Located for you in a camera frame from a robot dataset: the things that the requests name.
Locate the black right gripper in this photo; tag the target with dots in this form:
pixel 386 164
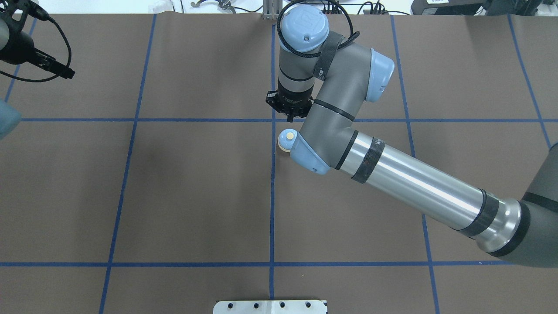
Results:
pixel 295 97

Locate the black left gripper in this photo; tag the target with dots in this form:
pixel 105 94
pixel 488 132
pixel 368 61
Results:
pixel 18 47

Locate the blue desk bell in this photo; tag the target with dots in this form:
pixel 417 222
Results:
pixel 286 139

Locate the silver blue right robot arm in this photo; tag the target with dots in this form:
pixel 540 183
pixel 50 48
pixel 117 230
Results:
pixel 325 78

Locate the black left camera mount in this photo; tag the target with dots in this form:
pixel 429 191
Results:
pixel 15 12

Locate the grey aluminium post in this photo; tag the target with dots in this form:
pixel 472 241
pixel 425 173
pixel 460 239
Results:
pixel 271 9

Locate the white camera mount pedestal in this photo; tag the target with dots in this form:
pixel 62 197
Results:
pixel 271 307

